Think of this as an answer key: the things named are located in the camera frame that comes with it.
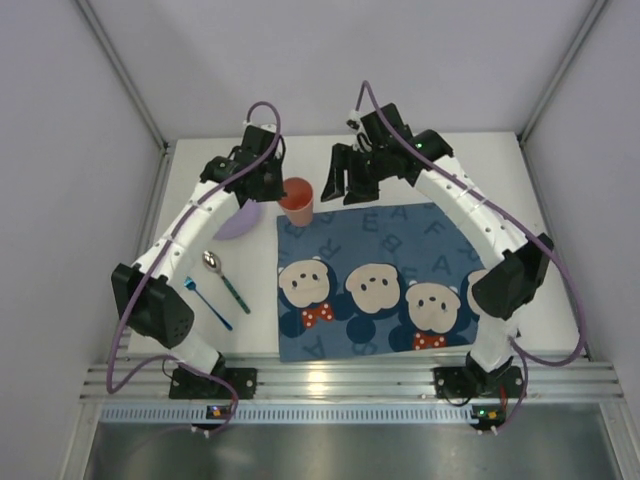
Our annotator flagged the pink plastic cup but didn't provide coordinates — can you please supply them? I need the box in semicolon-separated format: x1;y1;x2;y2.
278;177;314;227

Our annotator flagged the purple plastic plate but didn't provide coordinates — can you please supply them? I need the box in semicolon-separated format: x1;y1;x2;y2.
214;202;263;241

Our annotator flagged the spoon with green handle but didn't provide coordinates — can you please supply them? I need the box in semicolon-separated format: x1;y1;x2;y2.
202;250;251;314

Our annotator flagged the blue cartoon placemat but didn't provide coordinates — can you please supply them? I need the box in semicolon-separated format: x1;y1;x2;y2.
277;203;486;363

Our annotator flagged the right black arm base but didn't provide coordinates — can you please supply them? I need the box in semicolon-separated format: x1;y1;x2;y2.
433;354;524;405

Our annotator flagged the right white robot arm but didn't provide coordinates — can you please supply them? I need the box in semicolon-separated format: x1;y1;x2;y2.
321;103;553;374

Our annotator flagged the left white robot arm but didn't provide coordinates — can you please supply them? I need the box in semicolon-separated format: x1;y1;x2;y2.
111;125;284;375

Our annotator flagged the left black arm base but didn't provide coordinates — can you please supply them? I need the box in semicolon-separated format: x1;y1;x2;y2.
169;366;258;400

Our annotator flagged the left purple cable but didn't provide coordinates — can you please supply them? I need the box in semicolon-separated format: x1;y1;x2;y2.
105;101;284;396

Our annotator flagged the left aluminium frame post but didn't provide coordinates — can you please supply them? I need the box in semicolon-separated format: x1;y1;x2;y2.
69;0;171;151

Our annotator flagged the aluminium frame post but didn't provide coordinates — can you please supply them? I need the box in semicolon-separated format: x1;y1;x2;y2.
69;0;171;151
517;0;614;146

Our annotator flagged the slotted cable duct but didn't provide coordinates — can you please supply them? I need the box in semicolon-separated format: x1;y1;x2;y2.
100;403;504;425

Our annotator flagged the right aluminium frame post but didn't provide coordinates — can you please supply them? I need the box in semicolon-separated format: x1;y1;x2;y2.
517;0;614;146

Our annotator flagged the aluminium mounting rail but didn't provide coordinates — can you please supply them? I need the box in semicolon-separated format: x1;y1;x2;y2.
80;352;624;403

